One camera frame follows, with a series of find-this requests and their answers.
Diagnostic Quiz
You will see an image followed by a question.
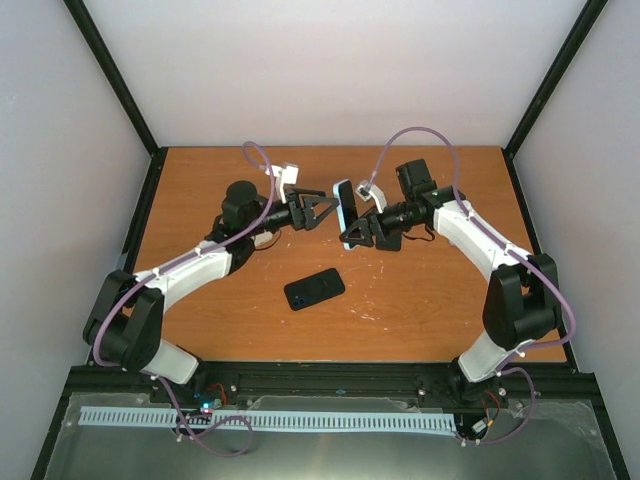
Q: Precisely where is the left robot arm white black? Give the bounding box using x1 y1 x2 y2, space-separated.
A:
83 180 339 403

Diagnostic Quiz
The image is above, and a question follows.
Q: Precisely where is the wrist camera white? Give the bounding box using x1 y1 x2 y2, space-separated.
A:
265 163 299 203
355 180 387 213

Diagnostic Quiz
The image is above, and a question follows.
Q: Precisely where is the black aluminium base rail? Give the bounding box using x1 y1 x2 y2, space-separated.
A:
69 359 596 407

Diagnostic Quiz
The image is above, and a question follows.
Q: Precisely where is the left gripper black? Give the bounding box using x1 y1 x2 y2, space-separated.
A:
246 187 339 236

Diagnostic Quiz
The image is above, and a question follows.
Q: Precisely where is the black frame post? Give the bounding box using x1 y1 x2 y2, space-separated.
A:
503 0 608 162
63 0 159 158

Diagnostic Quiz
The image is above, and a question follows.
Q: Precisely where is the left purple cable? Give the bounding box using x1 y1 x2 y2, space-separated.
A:
92 140 277 457

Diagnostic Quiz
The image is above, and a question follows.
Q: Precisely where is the light blue cable duct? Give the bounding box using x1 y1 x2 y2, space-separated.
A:
77 406 456 436

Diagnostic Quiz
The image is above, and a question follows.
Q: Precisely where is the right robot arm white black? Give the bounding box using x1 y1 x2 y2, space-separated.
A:
333 159 561 404

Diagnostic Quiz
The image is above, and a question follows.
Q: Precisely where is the black phone case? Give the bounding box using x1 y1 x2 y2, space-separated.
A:
283 268 346 311

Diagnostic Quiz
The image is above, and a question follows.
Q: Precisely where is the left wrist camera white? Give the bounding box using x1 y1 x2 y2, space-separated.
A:
265 163 299 203

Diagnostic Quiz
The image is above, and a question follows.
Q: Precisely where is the beige phone case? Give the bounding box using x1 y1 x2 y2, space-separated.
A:
252 232 274 249

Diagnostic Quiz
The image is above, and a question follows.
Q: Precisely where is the left black frame post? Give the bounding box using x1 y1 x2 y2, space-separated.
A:
63 0 159 158

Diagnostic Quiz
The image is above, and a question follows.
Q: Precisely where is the light blue phone case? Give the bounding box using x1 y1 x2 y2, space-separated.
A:
333 179 358 234

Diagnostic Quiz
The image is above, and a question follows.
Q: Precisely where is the black smartphone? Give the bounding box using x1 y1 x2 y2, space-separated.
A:
375 231 402 252

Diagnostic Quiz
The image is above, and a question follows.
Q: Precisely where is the right black frame post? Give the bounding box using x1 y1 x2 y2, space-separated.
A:
503 0 608 162

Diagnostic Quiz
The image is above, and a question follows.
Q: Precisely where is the small green circuit board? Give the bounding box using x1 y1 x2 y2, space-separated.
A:
199 396 226 415

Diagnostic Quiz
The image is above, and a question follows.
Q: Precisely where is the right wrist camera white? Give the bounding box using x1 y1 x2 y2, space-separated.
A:
355 180 387 213

